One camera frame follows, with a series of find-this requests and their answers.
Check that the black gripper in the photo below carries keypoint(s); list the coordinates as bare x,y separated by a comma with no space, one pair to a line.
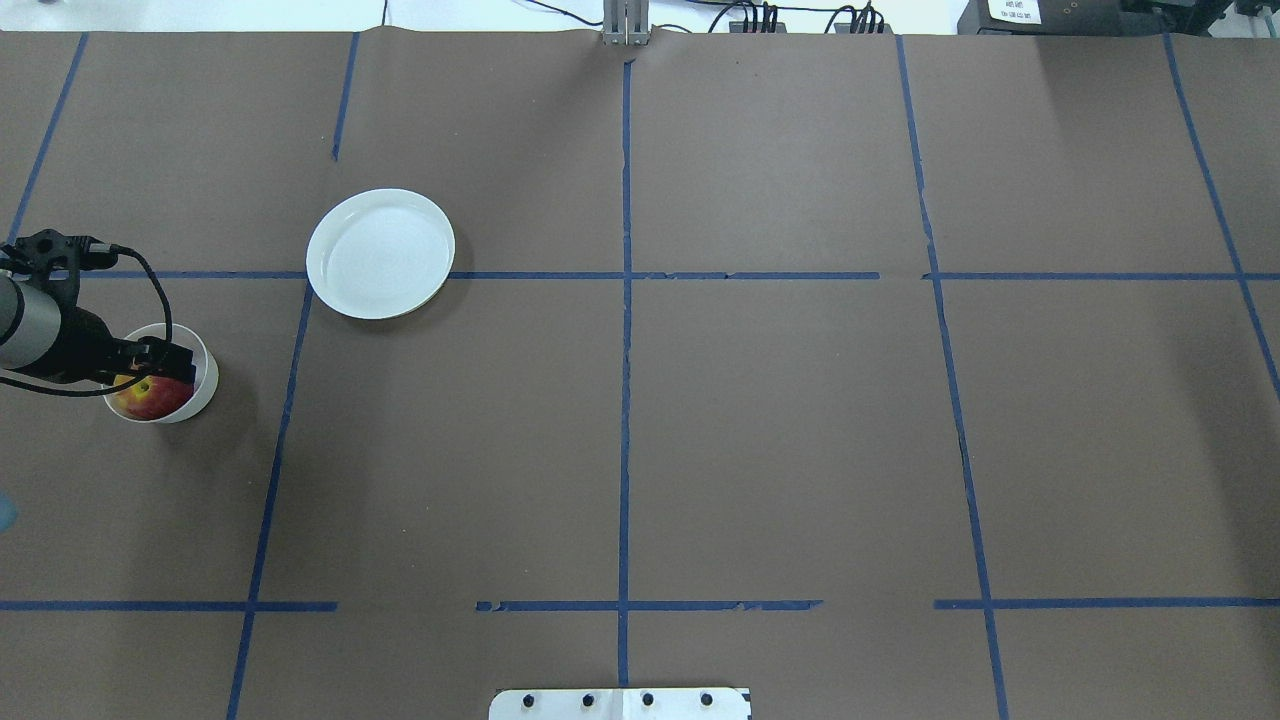
85,345

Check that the red yellow apple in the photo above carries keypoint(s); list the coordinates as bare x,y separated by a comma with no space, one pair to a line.
151,399

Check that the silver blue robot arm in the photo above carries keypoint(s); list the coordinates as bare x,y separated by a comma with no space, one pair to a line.
31,322

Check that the white bowl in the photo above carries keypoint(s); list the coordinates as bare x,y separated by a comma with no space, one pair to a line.
207,378

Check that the white round plate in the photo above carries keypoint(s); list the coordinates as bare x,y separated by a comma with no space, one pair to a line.
380,254

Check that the brown paper table cover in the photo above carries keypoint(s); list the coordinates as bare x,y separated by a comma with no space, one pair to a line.
891,377

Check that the black desktop box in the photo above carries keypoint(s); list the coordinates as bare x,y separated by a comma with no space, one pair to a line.
1055,18

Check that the aluminium frame post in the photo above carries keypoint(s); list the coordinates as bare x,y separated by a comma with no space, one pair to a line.
626,22

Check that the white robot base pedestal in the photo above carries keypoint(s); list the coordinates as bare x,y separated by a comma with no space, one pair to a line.
623,703

